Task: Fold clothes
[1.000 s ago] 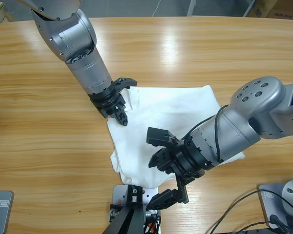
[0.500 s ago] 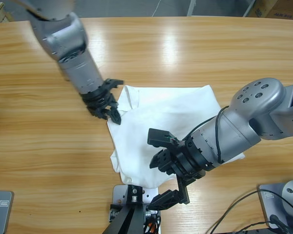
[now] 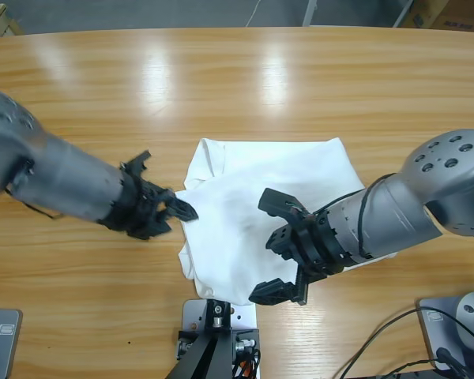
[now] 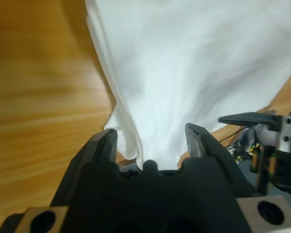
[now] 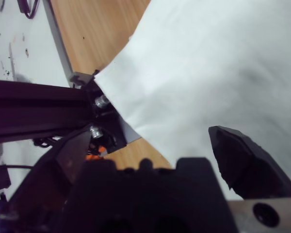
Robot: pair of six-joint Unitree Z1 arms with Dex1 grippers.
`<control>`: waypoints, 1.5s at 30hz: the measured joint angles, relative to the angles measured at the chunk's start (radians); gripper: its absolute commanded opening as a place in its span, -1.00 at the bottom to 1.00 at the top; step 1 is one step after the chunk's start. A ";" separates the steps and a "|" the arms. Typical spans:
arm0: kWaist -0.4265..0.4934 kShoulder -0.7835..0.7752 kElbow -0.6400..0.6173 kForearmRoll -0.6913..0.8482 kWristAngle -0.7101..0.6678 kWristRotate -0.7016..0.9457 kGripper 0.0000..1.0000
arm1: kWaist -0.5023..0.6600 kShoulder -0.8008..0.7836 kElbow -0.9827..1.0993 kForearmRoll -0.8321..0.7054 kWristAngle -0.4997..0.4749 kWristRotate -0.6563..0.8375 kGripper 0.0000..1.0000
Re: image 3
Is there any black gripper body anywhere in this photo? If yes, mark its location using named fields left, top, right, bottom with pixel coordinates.
left=97, top=173, right=175, bottom=242
left=287, top=212, right=349, bottom=308

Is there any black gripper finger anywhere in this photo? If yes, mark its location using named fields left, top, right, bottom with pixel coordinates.
left=163, top=192, right=201, bottom=223
left=153, top=214, right=174, bottom=235
left=265, top=223, right=298, bottom=258
left=247, top=277, right=298, bottom=308

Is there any white t-shirt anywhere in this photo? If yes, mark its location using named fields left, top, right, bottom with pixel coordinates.
left=177, top=137, right=398, bottom=308

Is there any wooden pallet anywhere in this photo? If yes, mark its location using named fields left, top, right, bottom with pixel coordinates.
left=0, top=2, right=24, bottom=39

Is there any cardboard box with blue print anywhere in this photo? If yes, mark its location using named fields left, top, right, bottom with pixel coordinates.
left=402, top=0, right=451, bottom=29

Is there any cardboard box with black print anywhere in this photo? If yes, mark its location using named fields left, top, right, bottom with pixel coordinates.
left=430, top=0, right=474, bottom=32

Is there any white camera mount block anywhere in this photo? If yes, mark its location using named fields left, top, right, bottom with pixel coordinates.
left=181, top=298, right=261, bottom=379

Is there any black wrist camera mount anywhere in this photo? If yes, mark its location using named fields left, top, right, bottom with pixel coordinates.
left=258, top=188, right=314, bottom=225
left=119, top=149, right=153, bottom=179

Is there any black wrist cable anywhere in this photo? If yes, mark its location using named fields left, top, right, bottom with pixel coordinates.
left=314, top=173, right=397, bottom=260

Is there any orange and black cable bundle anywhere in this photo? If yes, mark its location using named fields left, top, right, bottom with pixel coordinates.
left=232, top=349, right=261, bottom=376

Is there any dark camera post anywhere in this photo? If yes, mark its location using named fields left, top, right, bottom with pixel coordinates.
left=169, top=298, right=232, bottom=379

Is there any thin black cable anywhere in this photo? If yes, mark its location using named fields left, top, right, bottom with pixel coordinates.
left=6, top=187, right=66, bottom=221

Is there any arm base with cables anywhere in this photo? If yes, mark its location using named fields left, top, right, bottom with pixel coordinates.
left=341, top=307, right=474, bottom=379

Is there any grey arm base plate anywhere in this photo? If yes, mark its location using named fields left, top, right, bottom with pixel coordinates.
left=416, top=296, right=474, bottom=372
left=0, top=307, right=24, bottom=379

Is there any black plug cable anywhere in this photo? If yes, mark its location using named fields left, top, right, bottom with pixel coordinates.
left=435, top=346, right=465, bottom=374

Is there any white metal frame leg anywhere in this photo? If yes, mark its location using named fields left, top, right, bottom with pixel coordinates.
left=302, top=0, right=320, bottom=27
left=392, top=0, right=415, bottom=28

